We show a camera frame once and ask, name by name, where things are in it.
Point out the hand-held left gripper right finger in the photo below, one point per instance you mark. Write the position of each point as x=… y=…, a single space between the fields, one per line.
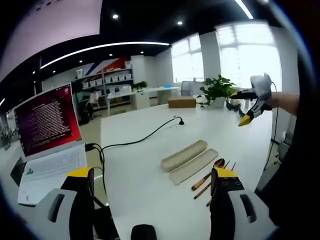
x=222 y=207

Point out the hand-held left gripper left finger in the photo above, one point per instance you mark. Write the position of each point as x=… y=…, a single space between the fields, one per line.
x=80 y=207

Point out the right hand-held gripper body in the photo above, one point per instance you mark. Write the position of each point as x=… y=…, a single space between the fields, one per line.
x=262 y=86

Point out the wooden spoon utensil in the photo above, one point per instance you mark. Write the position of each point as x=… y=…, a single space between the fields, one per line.
x=205 y=177

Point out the beige cutlery case tray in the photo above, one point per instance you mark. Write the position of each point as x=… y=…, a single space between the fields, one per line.
x=193 y=166

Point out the beige cutlery case lid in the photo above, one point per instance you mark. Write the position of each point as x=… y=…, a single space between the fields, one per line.
x=183 y=155

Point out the green potted plant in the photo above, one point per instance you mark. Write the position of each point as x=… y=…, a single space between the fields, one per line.
x=217 y=88

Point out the grey office chair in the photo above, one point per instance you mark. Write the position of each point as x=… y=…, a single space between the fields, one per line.
x=187 y=87

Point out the brown cardboard box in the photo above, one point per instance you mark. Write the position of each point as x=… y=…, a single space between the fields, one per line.
x=181 y=102

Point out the person's dark clothing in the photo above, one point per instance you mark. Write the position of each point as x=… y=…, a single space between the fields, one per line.
x=297 y=162

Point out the black rounded object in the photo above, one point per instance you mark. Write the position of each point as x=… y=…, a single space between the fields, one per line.
x=144 y=233

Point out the white laptop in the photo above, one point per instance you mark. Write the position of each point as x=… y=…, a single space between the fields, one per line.
x=50 y=140

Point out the white office desk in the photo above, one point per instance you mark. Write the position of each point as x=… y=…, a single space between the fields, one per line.
x=150 y=96

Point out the small green plant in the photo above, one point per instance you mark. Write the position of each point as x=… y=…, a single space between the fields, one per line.
x=140 y=85

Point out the shelf with white bins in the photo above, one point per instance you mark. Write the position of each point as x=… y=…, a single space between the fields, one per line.
x=107 y=80

